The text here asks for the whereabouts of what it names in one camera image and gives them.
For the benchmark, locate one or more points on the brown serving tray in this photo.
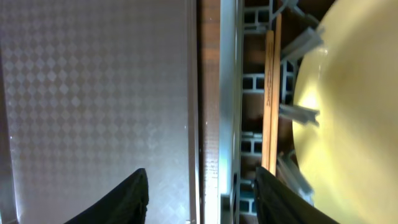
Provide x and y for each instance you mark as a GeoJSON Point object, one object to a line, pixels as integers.
{"type": "Point", "coordinates": [96, 89]}

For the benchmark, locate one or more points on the grey dishwasher rack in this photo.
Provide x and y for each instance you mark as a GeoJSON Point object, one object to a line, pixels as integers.
{"type": "Point", "coordinates": [236, 21]}

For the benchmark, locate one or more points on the yellow plate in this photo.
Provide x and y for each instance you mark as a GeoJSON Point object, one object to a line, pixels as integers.
{"type": "Point", "coordinates": [350, 157]}

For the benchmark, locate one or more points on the wooden chopstick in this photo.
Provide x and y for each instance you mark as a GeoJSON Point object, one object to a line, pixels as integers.
{"type": "Point", "coordinates": [275, 96]}
{"type": "Point", "coordinates": [266, 126]}

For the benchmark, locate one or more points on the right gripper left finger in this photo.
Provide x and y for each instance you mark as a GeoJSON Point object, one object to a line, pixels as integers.
{"type": "Point", "coordinates": [125, 204]}

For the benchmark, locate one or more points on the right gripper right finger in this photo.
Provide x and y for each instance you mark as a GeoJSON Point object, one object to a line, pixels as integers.
{"type": "Point", "coordinates": [277, 204]}

